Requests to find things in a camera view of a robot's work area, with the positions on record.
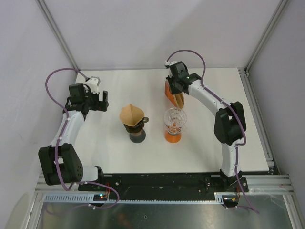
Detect clear plastic dripper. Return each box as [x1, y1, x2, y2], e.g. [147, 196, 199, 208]
[163, 107, 187, 135]

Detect brown paper coffee filter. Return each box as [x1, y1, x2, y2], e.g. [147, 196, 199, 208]
[119, 104, 145, 127]

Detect olive green plastic dripper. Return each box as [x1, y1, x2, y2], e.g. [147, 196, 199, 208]
[124, 117, 149, 134]

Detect glass beaker with orange contents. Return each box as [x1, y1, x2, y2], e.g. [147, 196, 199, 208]
[164, 125, 182, 143]

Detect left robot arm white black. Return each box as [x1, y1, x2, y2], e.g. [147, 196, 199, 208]
[38, 78, 109, 191]

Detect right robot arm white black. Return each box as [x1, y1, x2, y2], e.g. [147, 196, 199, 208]
[165, 61, 246, 191]

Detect orange coffee filter box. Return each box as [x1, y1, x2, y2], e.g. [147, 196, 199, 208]
[164, 80, 176, 107]

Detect brown paper coffee filters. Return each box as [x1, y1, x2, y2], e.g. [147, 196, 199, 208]
[174, 93, 184, 109]

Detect grey carafe with red rim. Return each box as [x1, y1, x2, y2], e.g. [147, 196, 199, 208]
[129, 129, 146, 143]

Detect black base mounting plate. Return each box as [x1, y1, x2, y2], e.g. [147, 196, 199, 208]
[78, 173, 250, 202]

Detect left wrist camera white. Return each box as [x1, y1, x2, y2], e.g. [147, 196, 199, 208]
[85, 77, 101, 94]

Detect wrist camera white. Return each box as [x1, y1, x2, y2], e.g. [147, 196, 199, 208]
[165, 61, 179, 69]
[85, 77, 101, 94]

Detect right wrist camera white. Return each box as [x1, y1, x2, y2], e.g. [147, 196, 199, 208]
[165, 61, 179, 69]

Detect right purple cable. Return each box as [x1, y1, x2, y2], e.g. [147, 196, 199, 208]
[166, 49, 260, 214]

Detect purple cable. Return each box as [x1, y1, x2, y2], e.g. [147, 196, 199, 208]
[45, 68, 121, 212]
[166, 49, 260, 214]

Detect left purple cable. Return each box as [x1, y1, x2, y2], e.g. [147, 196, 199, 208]
[45, 68, 121, 212]

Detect grey slotted cable duct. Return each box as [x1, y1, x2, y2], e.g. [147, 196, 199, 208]
[42, 192, 239, 204]

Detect aluminium frame post left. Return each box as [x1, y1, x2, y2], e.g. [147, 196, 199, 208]
[35, 0, 79, 69]

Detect aluminium frame post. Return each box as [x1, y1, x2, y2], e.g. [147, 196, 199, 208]
[35, 0, 79, 69]
[244, 0, 291, 72]

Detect aluminium frame post right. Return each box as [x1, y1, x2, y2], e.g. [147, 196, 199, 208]
[244, 0, 291, 72]

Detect aluminium frame rail right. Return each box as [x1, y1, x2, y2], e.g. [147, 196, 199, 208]
[238, 68, 294, 195]

